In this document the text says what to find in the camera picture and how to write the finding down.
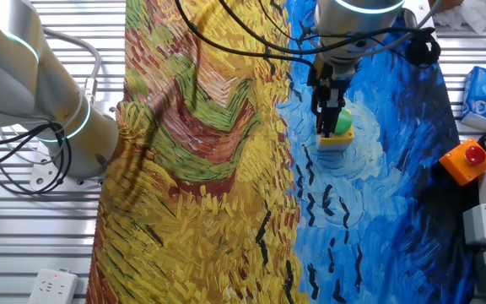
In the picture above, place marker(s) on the yellow box with green button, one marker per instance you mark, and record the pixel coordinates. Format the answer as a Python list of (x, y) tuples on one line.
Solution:
[(344, 123)]

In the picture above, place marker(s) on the white crumpled tissue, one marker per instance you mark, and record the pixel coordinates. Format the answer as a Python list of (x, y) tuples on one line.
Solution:
[(466, 14)]

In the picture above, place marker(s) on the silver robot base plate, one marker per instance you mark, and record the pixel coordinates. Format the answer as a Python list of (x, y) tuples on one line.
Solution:
[(40, 179)]

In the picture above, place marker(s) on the white power strip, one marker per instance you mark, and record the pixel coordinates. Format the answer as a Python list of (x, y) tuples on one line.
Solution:
[(53, 289)]

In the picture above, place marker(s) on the wrist camera with silver bracket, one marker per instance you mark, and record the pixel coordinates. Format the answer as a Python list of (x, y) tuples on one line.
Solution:
[(422, 48)]

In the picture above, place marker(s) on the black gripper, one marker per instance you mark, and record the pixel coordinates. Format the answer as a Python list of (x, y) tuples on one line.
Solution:
[(331, 82)]

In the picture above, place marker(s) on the painted wheatfield cloth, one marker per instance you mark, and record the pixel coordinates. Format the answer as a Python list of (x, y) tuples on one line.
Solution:
[(209, 211)]

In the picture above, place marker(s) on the orange box with red button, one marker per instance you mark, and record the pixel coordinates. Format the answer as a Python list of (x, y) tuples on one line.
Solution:
[(458, 166)]

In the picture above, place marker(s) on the blue tissue pack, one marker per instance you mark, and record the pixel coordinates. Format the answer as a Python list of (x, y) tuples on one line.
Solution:
[(479, 97)]

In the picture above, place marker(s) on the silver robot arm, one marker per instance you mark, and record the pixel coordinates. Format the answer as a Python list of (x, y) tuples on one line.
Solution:
[(15, 63)]

